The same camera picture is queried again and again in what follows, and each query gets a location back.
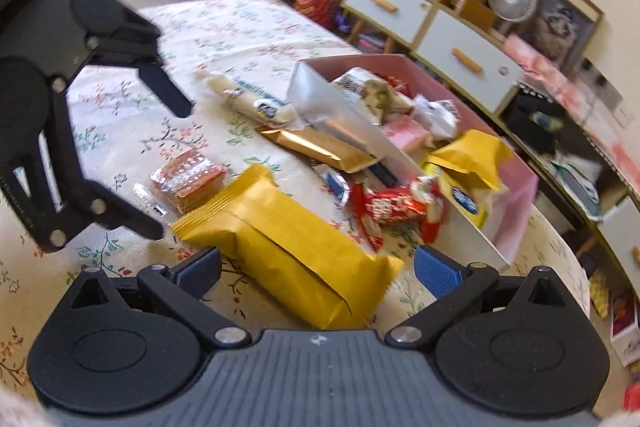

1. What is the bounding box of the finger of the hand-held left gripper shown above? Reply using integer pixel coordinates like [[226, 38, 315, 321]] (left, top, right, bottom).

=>
[[75, 14, 195, 118], [0, 76, 166, 255]]

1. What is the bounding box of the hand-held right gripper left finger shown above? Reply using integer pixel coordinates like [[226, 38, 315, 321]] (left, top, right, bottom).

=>
[[67, 248, 251, 350]]

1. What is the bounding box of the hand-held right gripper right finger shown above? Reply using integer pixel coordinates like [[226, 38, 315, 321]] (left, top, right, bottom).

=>
[[385, 246, 583, 348]]

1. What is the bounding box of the yellow snack packet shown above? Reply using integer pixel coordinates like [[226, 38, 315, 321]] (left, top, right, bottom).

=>
[[172, 164, 405, 331], [425, 129, 514, 190]]

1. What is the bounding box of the pink snack packet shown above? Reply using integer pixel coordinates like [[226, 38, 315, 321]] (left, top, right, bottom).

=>
[[382, 114, 434, 153]]

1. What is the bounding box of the white black-print snack packet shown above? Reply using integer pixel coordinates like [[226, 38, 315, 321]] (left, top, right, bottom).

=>
[[414, 95, 459, 140]]

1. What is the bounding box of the pink cardboard box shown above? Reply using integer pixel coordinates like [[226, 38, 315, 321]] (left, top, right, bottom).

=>
[[286, 53, 540, 269]]

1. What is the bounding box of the large white brown-print packet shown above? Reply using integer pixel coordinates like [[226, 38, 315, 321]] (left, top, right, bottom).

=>
[[332, 67, 384, 97]]

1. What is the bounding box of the red and white snack packet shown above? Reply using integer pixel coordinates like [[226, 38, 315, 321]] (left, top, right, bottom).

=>
[[350, 174, 446, 254]]

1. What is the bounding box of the long white snack packet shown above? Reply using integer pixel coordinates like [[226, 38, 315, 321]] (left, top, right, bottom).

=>
[[193, 70, 297, 128]]

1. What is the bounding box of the clear brown cracker packet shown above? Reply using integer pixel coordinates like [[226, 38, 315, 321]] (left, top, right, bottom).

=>
[[148, 150, 229, 214]]

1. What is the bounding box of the small blue white packet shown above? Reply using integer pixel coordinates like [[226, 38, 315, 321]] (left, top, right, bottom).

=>
[[320, 169, 352, 208]]

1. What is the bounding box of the gold snack packet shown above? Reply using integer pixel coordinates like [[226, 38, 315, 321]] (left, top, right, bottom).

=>
[[257, 126, 377, 174]]

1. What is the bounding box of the small white brown-print packet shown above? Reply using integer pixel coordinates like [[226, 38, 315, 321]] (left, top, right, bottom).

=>
[[362, 83, 416, 124]]

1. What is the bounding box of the black storage bin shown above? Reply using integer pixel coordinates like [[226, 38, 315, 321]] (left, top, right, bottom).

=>
[[504, 94, 572, 158]]

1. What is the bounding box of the red packet in box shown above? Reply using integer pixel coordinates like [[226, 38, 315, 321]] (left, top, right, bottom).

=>
[[384, 75, 414, 98]]

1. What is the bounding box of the white drawer cabinet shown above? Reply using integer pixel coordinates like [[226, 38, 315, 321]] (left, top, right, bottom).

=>
[[414, 9, 527, 116]]

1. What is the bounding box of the pink cloth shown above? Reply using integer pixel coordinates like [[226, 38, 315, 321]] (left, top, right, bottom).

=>
[[504, 34, 640, 194]]

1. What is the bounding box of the small cardboard box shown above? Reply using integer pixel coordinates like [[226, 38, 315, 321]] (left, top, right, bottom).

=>
[[457, 0, 497, 32]]

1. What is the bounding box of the framed cat picture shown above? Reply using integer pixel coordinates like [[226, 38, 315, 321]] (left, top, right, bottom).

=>
[[520, 0, 604, 74]]

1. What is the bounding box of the wall power outlet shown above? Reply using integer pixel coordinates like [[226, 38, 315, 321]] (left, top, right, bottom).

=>
[[579, 59, 632, 128]]

